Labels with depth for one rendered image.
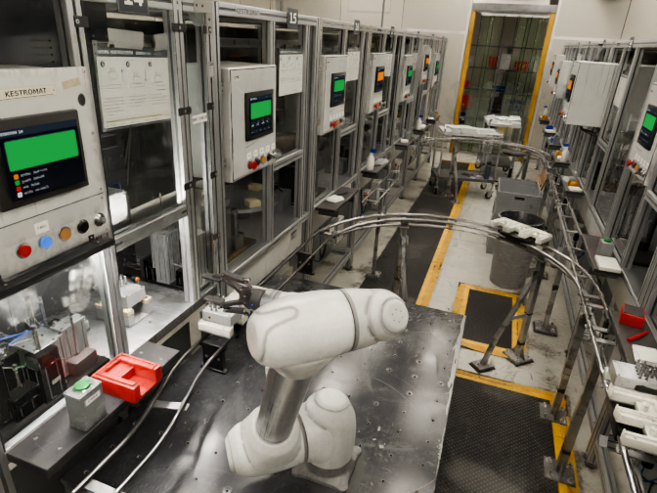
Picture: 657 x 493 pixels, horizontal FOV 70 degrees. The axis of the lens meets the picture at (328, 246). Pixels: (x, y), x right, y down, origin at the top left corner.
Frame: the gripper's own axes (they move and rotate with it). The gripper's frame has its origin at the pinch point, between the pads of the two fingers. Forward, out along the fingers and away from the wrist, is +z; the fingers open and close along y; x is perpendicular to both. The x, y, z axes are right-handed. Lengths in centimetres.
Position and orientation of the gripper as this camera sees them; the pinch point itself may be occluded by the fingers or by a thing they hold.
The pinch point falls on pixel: (211, 288)
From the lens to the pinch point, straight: 167.5
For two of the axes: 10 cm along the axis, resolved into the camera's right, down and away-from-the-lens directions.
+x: -3.4, 3.6, -8.7
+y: 0.6, -9.1, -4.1
